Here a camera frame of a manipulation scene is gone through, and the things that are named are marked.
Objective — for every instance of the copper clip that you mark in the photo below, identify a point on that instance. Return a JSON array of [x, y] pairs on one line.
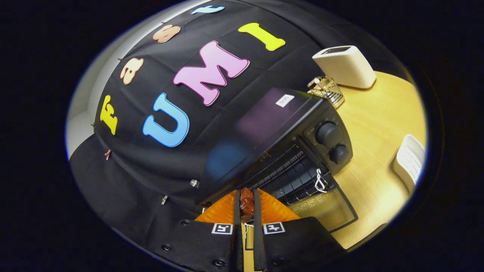
[[108, 155]]

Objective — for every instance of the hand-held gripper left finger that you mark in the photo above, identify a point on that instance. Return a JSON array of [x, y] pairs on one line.
[[238, 234]]

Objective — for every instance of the silver clip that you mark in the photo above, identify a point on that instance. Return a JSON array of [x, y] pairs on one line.
[[164, 200]]

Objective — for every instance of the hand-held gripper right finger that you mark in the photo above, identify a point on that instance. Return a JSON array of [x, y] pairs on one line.
[[259, 234]]

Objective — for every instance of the black toaster oven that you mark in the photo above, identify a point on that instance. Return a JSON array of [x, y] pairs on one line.
[[264, 121]]

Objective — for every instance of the brown fried chicken piece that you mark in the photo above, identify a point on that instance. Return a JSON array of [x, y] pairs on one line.
[[246, 204]]

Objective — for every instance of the white pop-up toaster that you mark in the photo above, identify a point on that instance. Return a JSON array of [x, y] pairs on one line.
[[346, 68]]

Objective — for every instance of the white plastic tray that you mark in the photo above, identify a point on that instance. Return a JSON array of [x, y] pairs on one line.
[[410, 162]]

